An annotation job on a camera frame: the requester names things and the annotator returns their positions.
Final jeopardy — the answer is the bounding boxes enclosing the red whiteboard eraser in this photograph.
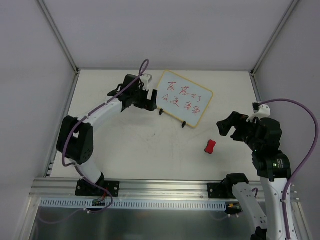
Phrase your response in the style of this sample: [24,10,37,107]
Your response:
[204,139,217,155]

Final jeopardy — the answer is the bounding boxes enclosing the yellow framed whiteboard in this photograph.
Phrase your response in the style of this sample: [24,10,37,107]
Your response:
[151,70,214,128]

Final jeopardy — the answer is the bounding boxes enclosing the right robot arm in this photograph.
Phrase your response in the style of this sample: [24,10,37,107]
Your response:
[217,111,297,240]

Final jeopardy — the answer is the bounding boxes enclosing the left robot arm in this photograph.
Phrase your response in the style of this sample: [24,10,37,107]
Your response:
[56,73,158,196]

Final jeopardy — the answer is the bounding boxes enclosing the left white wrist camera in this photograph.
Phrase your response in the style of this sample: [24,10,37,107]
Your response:
[140,74,153,90]

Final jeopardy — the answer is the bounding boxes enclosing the right aluminium frame post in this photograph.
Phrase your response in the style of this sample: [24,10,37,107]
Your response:
[250,0,300,77]

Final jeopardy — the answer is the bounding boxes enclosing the aluminium frame post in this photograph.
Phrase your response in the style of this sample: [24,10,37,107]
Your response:
[35,0,79,74]
[250,0,300,77]

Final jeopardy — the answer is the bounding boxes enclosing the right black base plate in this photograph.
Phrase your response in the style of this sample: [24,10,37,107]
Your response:
[207,182,235,199]

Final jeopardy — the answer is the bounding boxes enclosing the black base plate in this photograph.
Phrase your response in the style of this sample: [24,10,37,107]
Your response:
[75,179,120,197]
[207,182,235,199]

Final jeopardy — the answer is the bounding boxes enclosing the left aluminium frame post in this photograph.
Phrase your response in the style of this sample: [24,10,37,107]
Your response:
[35,0,79,74]

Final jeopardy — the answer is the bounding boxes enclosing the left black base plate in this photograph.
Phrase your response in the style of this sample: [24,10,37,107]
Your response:
[75,179,120,197]

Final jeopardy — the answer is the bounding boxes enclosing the white slotted cable duct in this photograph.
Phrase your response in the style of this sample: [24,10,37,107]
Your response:
[39,197,227,212]

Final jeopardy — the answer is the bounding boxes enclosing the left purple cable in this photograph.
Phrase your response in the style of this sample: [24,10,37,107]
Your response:
[61,58,150,215]

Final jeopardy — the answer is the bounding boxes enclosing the aluminium mounting rail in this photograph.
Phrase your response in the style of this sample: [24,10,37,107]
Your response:
[29,177,300,202]

